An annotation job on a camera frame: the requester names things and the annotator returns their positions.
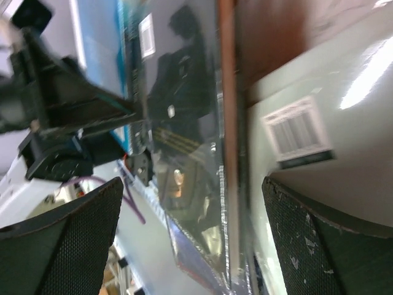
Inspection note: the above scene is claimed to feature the dark galaxy cover book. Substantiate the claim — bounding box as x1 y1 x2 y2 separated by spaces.
166 218 236 294

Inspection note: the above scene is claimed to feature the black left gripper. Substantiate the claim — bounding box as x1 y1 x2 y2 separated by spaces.
1 1 138 133

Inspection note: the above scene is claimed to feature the grey-green book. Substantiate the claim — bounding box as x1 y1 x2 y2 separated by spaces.
249 23 392 294

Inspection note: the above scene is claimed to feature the light blue book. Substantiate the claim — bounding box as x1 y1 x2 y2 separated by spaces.
69 0 136 154

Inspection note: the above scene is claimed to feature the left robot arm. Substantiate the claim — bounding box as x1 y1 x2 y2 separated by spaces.
1 1 142 227

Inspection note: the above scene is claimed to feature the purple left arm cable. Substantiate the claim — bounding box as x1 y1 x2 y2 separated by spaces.
64 175 147 225

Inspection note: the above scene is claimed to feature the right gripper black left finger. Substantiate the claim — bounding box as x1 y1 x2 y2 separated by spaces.
1 177 123 294

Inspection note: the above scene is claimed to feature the black cover book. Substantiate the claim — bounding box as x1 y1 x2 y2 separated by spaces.
124 0 246 295

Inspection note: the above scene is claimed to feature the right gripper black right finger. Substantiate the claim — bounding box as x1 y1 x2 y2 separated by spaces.
262 177 392 294

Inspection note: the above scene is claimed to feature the orange wooden shelf box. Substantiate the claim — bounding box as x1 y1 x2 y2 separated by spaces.
217 0 384 108

